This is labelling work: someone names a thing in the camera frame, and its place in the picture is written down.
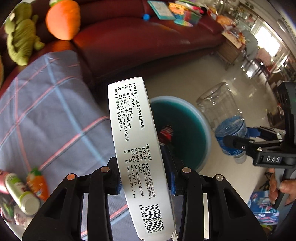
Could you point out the person's right hand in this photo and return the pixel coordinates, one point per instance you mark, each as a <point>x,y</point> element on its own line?
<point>286,187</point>

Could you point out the wooden side table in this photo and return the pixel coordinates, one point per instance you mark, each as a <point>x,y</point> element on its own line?
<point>231,49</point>

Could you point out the clear plastic bag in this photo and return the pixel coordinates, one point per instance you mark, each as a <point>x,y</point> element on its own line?
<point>11,212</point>

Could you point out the orange carrot plush pillow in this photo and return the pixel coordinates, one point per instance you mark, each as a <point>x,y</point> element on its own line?
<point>63,19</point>

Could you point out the white bottle green label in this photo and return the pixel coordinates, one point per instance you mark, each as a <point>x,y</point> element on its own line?
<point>24,198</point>

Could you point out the pink cylindrical can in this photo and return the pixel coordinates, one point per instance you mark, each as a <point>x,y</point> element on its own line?
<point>3,188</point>

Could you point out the blue bottle cap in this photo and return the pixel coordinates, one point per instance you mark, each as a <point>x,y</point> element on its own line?
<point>146,17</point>

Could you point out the green dinosaur plush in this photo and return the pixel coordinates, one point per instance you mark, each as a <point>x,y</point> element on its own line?
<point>22,38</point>

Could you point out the purple plaid tablecloth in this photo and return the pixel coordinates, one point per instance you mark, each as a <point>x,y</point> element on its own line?
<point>50,121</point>

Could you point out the red leather sofa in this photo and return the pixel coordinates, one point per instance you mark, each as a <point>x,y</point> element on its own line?
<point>114,38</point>

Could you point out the blue toy box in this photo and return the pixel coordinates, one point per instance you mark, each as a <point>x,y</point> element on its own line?
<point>261,206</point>

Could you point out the white medicine box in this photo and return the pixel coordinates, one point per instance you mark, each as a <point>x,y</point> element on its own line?
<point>139,160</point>

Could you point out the colourful toy book stack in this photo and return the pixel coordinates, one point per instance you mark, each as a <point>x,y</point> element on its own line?
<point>187,13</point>

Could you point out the teal children's book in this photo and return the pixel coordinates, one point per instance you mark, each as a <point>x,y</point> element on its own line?
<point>161,9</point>

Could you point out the clear water bottle blue label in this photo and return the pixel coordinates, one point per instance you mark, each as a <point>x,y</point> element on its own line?
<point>224,117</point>

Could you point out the red soda can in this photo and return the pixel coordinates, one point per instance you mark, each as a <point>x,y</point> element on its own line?
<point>165,135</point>

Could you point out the teal round trash bin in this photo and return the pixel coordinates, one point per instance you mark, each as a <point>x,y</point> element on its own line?
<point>191,139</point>

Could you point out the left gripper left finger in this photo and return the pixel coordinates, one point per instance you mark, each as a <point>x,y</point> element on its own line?
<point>60,217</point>

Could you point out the pink carrot plush pillow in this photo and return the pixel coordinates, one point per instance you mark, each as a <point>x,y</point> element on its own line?
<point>1,72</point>

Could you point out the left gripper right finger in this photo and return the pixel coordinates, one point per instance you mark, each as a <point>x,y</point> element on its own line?
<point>229,217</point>

